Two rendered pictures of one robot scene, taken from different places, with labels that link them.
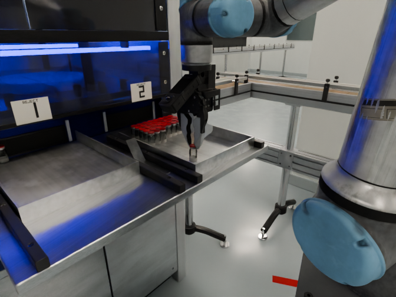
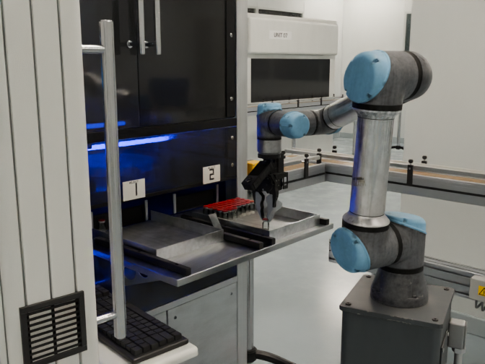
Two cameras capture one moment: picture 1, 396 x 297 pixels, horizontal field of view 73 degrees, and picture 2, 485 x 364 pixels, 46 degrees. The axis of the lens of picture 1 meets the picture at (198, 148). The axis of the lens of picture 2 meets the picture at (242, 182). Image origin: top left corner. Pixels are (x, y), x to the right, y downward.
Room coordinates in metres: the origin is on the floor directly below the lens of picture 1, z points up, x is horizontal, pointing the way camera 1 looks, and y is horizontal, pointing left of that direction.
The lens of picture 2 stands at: (-1.09, 0.10, 1.41)
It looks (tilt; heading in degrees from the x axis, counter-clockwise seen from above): 12 degrees down; 359
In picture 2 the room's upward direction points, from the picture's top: straight up
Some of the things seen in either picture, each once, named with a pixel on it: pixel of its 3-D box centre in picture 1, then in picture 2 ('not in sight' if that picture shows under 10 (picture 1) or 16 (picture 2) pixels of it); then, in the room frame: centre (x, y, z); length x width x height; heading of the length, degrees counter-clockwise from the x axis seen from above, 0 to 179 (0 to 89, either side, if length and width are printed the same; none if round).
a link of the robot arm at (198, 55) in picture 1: (195, 55); (268, 146); (0.67, 0.01, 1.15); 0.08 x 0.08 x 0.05
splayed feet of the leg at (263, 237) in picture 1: (280, 213); not in sight; (1.52, -0.56, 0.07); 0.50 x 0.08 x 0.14; 137
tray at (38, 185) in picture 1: (56, 164); (154, 232); (0.61, 0.36, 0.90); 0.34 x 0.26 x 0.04; 47
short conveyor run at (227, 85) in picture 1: (206, 91); (270, 174); (1.43, -0.05, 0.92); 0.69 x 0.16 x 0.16; 137
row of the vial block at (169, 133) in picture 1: (166, 131); (236, 211); (0.84, 0.11, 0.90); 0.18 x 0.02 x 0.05; 137
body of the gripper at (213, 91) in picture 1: (198, 89); (271, 172); (0.68, 0.00, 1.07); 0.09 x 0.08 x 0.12; 137
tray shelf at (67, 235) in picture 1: (131, 160); (209, 234); (0.68, 0.19, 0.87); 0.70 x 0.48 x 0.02; 137
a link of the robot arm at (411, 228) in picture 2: not in sight; (400, 237); (0.36, -0.33, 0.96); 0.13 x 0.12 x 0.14; 121
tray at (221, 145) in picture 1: (184, 139); (255, 217); (0.78, 0.04, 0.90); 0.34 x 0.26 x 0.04; 47
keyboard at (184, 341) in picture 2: not in sight; (114, 318); (0.18, 0.39, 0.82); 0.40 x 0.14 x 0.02; 41
